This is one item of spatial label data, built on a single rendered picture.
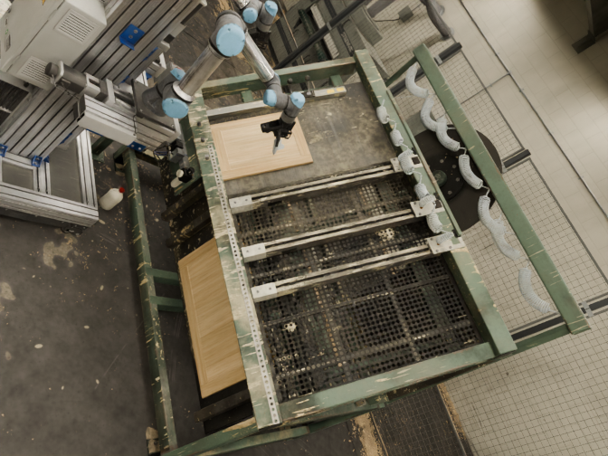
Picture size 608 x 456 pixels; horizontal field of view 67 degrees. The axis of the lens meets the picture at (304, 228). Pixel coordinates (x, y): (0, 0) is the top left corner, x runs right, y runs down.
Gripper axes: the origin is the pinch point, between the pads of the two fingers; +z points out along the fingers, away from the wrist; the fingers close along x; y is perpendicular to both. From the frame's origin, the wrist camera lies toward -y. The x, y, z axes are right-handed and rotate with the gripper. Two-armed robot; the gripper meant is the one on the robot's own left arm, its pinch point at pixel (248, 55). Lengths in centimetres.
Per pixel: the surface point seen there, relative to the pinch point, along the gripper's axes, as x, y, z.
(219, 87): 12.4, -4.4, 38.4
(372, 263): -137, 47, 16
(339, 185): -85, 44, 15
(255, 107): -11.3, 13.3, 30.0
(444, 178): -84, 122, 4
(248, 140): -35, 5, 36
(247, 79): 13.8, 13.1, 29.1
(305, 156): -57, 34, 24
